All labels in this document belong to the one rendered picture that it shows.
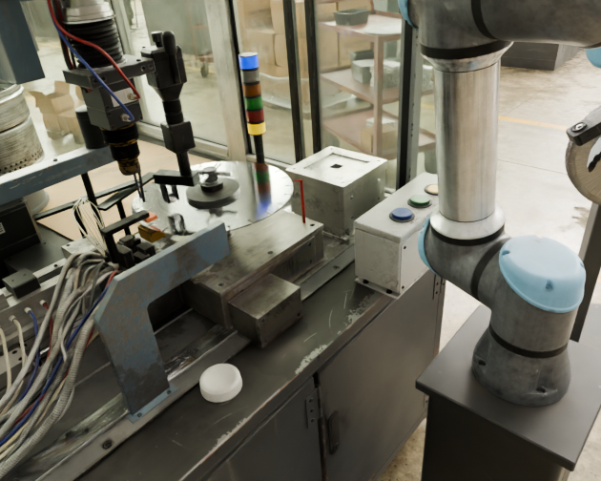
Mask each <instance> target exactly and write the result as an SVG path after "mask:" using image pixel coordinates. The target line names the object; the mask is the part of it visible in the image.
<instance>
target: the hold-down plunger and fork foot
mask: <svg viewBox="0 0 601 481"><path fill-rule="evenodd" d="M176 159H177V164H178V168H179V171H177V170H162V169H159V170H158V171H157V172H155V173H154V174H153V177H154V181H155V184H159V185H160V189H161V193H162V197H163V200H164V201H165V202H167V203H168V204H169V203H171V202H170V199H169V194H168V190H167V186H166V185H170V187H171V191H172V193H174V194H175V196H176V199H177V200H179V195H178V190H177V187H176V186H190V187H195V186H196V185H197V184H198V183H199V182H200V177H199V172H192V169H191V164H190V159H189V155H188V152H186V153H183V154H176Z"/></svg>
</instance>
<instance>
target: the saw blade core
mask: <svg viewBox="0 0 601 481"><path fill-rule="evenodd" d="M220 163H221V165H220V166H219V167H218V168H217V171H229V172H232V173H233V174H232V176H231V177H224V176H218V177H219V178H231V179H234V180H236V181H237V182H238V183H239V188H240V192H239V194H238V195H237V196H236V197H235V198H233V199H231V200H229V201H226V202H223V203H221V204H216V205H196V204H193V203H191V202H189V201H188V200H187V199H186V195H185V192H186V189H187V188H188V187H189V186H176V187H177V190H178V195H179V200H176V202H174V203H171V204H170V203H169V204H168V203H167V202H165V201H164V200H163V197H162V193H161V189H160V185H159V184H155V181H152V183H149V184H148V185H146V186H145V187H144V188H143V191H144V196H145V201H146V202H143V201H142V199H140V198H139V195H138V194H137V195H136V196H135V198H134V200H133V203H132V213H133V214H134V213H136V212H138V211H140V210H145V211H150V212H152V213H154V214H156V215H157V219H156V220H153V221H151V222H149V223H146V222H144V221H140V222H139V223H140V224H141V225H143V226H144V225H148V226H147V228H148V229H151V230H154V231H156V232H159V233H162V232H163V233H164V234H170V235H179V236H182V235H183V234H184V236H191V235H193V234H194V233H196V232H197V231H199V230H201V229H203V228H205V227H207V226H208V225H210V224H212V223H214V222H216V221H217V220H222V221H224V222H225V228H226V232H228V231H230V229H229V227H230V228H231V230H236V229H239V228H242V227H246V226H249V225H251V224H252V223H256V222H259V221H261V220H264V219H266V218H268V217H270V216H271V215H273V214H275V213H276V212H278V211H279V209H281V208H282V207H283V205H285V204H286V203H287V202H288V200H289V199H290V198H291V196H292V193H293V183H292V180H291V178H290V177H288V176H287V175H286V174H285V173H284V172H283V171H282V170H280V169H278V168H276V167H273V166H270V165H267V164H263V163H258V162H254V163H253V162H252V161H220ZM215 164H216V162H210V163H204V164H201V167H200V165H195V166H191V169H192V170H202V169H203V168H204V167H207V166H214V165H215ZM267 213H268V214H267ZM248 220H250V221H251V222H252V223H251V222H250V221H248ZM165 229H166V230H165ZM185 231H186V232H185ZM184 232H185V233H184Z"/></svg>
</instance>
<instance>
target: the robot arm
mask: <svg viewBox="0 0 601 481"><path fill-rule="evenodd" d="M398 3H399V8H400V11H401V14H402V16H403V18H404V19H405V20H407V22H408V24H409V25H410V26H411V27H413V28H414V29H417V30H419V40H420V53H421V56H422V57H424V58H425V59H426V60H427V61H429V62H430V63H431V64H432V70H433V91H434V112H435V133H436V155H437V176H438V197H439V204H438V205H437V206H436V207H435V208H434V209H433V210H432V212H431V214H430V215H429V216H428V217H427V218H426V220H425V222H424V223H423V225H422V227H423V228H424V230H423V231H420V233H419V237H418V252H419V255H420V258H421V260H422V261H423V263H424V264H425V265H426V266H427V267H428V268H430V269H431V271H432V272H433V273H435V274H436V275H437V276H439V277H441V278H443V279H445V280H447V281H449V282H451V283H452V284H454V285H455V286H457V287H458V288H460V289H461V290H463V291H464V292H466V293H467V294H468V295H469V296H471V297H472V298H474V299H475V300H477V301H479V302H480V303H482V304H483V305H485V306H486V307H488V308H489V309H490V310H491V314H490V320H489V326H488V327H487V329H486V331H485V332H484V334H483V335H482V336H481V338H480V339H479V341H478V342H477V344H476V346H475V347H474V350H473V356H472V369H473V372H474V374H475V376H476V378H477V379H478V381H479V382H480V383H481V384H482V385H483V386H484V387H485V388H486V389H487V390H488V391H490V392H491V393H493V394H494V395H496V396H498V397H499V398H501V399H504V400H506V401H508V402H511V403H513V404H517V405H522V406H530V407H540V406H546V405H549V404H552V403H555V402H557V401H558V400H560V399H561V398H562V397H563V396H564V395H565V394H566V393H567V391H568V389H569V386H570V380H571V373H572V371H571V364H570V355H569V349H568V343H569V339H570V334H571V331H572V328H573V324H574V321H575V317H576V314H577V310H578V307H579V304H580V303H581V302H582V300H583V297H584V284H585V280H586V271H585V268H584V264H583V263H582V261H581V260H580V258H579V257H578V256H577V255H576V254H575V253H574V252H573V251H572V250H571V249H569V248H568V247H567V246H566V245H565V244H563V243H561V242H559V241H557V240H553V239H550V238H547V237H542V239H541V238H538V237H537V236H536V235H520V236H516V237H511V236H509V235H508V234H506V232H505V212H504V210H503V209H502V208H501V206H499V205H498V204H497V203H495V196H496V167H497V139H498V111H499V82H500V57H501V55H502V54H503V53H504V52H505V51H506V50H507V49H508V48H509V47H510V46H511V45H512V44H513V42H533V43H553V44H565V45H572V46H575V47H577V48H581V49H585V52H586V56H587V58H588V60H589V61H590V63H591V64H592V65H593V66H594V67H596V68H599V69H601V0H398ZM566 133H567V136H568V138H569V140H570V141H571V142H573V143H574V144H576V145H577V146H582V145H584V144H586V143H587V142H589V141H591V140H593V139H594V141H593V144H592V145H591V152H590V155H589V160H588V164H587V168H588V171H589V172H591V171H592V170H593V169H594V168H595V166H596V164H597V162H598V161H600V159H601V109H600V110H599V111H597V112H595V113H594V114H592V115H589V116H588V117H586V118H584V119H583V120H581V121H579V122H577V123H576V124H574V125H572V126H571V127H569V128H568V129H567V130H566Z"/></svg>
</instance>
